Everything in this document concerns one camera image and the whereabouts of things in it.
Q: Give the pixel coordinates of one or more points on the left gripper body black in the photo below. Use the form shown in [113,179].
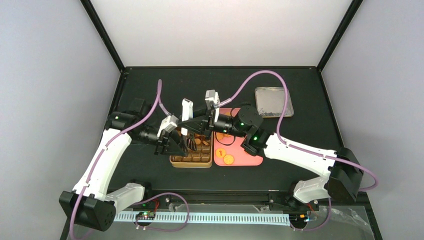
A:
[161,141]

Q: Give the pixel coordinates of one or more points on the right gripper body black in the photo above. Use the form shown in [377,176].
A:
[207,123]

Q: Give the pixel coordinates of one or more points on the gold cookie tin box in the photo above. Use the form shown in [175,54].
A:
[201,158]

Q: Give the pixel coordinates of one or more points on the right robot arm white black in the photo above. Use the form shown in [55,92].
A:
[338,174]

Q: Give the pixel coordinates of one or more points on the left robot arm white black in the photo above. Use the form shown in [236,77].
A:
[89,203]

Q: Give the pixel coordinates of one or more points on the pink plastic tray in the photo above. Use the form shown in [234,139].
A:
[230,143]

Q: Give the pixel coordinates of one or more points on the round golden cookie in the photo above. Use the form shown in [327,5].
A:
[228,159]

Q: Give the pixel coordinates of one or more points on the silver tin lid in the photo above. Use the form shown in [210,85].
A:
[270,101]

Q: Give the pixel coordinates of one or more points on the left circuit board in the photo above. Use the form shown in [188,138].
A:
[145,216]

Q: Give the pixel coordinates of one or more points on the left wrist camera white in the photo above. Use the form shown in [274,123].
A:
[168,124]

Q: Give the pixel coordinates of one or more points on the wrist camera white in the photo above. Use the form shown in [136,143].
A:
[168,124]
[212,105]

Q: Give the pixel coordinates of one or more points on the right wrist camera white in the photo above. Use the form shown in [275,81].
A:
[212,105]

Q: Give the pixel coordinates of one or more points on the black front rail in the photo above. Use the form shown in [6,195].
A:
[249,197]

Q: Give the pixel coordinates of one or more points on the white slotted cable duct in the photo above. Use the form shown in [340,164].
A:
[277,219]

